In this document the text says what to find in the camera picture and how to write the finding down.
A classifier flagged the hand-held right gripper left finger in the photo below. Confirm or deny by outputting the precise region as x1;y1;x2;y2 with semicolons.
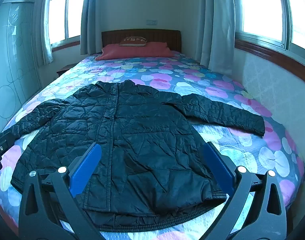
18;142;103;240

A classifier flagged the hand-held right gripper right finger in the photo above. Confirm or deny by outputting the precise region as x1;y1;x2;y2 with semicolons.
202;141;288;240

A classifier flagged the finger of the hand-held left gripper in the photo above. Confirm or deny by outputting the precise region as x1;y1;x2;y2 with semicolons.
0;130;16;176

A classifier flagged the black quilted jacket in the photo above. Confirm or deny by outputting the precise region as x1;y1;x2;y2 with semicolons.
11;79;266;228

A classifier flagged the white patterned wardrobe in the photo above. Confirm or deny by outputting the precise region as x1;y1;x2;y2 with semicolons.
0;0;43;140

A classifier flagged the floral bedspread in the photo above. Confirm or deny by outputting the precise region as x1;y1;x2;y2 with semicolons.
0;50;305;240

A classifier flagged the wooden nightstand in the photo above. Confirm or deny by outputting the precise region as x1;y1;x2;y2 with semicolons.
56;63;79;78

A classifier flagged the pale curtain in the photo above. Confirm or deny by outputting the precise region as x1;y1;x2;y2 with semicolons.
80;0;99;55
35;0;54;67
195;0;235;77

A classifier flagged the wooden window sill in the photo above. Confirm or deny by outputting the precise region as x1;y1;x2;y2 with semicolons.
51;38;81;52
234;39;305;85

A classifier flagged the red pillow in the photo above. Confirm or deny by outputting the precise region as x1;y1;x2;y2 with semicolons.
95;42;181;61

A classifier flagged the wooden headboard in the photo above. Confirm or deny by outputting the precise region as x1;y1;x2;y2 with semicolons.
102;29;181;53

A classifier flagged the small brown printed cushion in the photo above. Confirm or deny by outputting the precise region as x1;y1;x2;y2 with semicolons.
120;35;148;47

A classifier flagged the window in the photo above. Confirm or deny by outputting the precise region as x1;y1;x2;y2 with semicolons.
46;0;88;47
232;0;305;53

